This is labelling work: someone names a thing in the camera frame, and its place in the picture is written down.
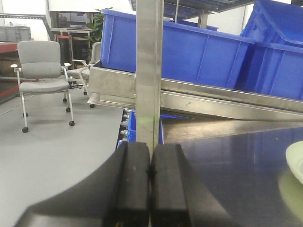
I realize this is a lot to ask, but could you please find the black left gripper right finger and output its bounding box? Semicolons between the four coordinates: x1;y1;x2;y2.
151;144;239;227

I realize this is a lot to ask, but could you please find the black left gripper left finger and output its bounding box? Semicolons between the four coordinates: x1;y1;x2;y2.
15;142;150;227

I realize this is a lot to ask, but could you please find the light green plate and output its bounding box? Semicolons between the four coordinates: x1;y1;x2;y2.
285;141;303;184

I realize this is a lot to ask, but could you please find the blue bin lower shelf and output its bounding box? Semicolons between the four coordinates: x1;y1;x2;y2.
116;109;183;147

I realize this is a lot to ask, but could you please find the stainless steel shelf rack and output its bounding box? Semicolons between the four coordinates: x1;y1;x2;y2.
89;0;303;148

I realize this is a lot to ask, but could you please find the grey office chair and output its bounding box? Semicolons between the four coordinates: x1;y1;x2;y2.
10;41;75;133
67;42;101;95

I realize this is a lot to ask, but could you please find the blue plastic bin left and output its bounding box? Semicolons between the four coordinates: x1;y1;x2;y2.
100;9;255;89

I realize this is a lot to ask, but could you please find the blue plastic bin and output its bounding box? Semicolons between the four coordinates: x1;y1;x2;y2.
235;0;303;100
100;9;255;89

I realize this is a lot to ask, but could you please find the green potted plant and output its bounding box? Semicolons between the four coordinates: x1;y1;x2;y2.
85;7;113;61

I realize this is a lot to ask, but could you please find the blue plastic bin right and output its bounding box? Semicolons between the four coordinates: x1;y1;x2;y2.
235;0;303;100

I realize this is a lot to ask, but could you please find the background metal shelving unit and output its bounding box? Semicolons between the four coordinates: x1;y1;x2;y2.
49;11;93;69

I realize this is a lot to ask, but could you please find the red edged workbench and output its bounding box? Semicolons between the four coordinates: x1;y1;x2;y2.
0;42;20;104

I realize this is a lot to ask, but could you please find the grey storage crate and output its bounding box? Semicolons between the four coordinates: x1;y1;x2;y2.
0;26;31;42

